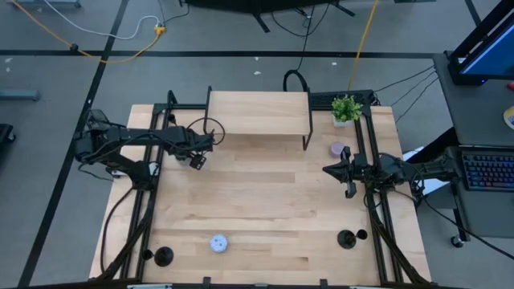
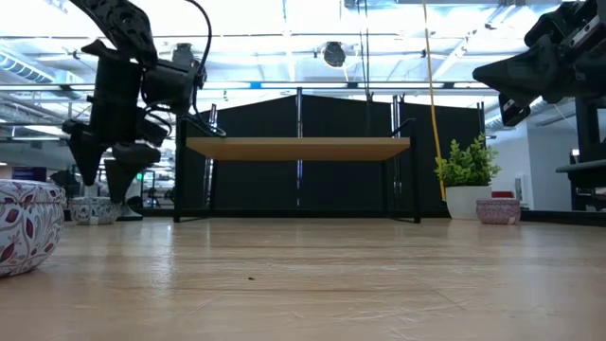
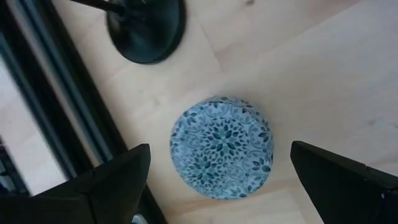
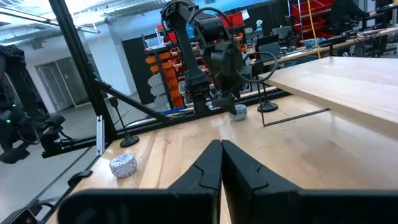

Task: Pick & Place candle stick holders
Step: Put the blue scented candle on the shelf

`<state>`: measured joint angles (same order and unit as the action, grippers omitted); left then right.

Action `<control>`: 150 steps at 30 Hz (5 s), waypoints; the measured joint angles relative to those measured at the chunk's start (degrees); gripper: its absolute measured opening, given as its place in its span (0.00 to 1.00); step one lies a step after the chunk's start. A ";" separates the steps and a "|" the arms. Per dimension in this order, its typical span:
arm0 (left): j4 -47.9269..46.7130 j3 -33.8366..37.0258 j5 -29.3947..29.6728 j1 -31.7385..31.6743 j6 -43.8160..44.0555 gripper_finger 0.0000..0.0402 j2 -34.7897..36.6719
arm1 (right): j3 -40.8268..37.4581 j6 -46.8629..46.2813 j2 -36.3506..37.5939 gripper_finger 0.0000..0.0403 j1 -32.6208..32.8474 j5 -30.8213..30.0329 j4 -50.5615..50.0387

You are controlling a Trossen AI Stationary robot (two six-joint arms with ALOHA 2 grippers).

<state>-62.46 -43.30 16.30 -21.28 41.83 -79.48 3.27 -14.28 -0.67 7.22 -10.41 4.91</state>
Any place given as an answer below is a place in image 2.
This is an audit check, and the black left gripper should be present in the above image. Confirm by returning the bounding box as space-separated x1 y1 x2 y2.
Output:
62 39 162 205

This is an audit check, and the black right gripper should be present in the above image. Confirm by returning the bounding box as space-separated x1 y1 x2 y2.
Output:
472 0 606 127

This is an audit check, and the blue and white patterned tin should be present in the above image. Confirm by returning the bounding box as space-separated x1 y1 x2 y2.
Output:
70 196 122 226

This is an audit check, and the white tin with leaf pattern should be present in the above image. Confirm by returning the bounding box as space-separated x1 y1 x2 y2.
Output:
0 178 66 278

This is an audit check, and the pink patterned tin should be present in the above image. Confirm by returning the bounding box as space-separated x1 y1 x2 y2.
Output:
475 197 522 225

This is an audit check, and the distant black lamp shade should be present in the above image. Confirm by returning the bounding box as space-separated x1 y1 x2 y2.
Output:
49 169 81 198

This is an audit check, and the purple monitor screen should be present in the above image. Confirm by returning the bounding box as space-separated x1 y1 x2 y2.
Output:
12 166 48 183

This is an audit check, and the black computer monitor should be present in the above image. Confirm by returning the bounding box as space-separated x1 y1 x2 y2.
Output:
575 97 606 162

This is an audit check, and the dark grey side desk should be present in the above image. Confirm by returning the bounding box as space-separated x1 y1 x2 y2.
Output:
556 159 606 212

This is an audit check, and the green plant in white pot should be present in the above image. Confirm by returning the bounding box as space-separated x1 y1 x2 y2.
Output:
434 134 502 222

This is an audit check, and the black partition screen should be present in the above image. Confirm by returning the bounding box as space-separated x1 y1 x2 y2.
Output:
182 93 487 212

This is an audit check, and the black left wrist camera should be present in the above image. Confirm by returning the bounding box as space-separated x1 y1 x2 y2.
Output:
140 43 208 115

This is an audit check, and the yellow hanging cable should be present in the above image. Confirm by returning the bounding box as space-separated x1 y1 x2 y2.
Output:
420 0 447 203

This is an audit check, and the black hanging cable reel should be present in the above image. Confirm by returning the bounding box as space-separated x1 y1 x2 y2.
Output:
170 42 196 65
321 41 348 69

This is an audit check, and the black right frame rail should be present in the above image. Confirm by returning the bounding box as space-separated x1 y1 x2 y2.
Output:
519 208 606 227

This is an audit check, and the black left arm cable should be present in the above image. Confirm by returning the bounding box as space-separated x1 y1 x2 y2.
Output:
182 0 227 138

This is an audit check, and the wooden shelf with black frame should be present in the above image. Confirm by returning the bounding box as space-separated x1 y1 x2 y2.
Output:
172 113 422 224

